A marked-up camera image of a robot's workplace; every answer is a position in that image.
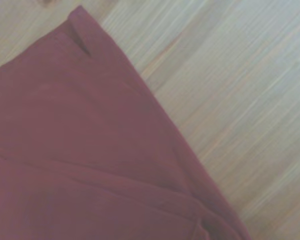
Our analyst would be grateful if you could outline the rust brown shorts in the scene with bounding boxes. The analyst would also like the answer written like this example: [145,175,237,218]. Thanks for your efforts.
[0,4,252,240]

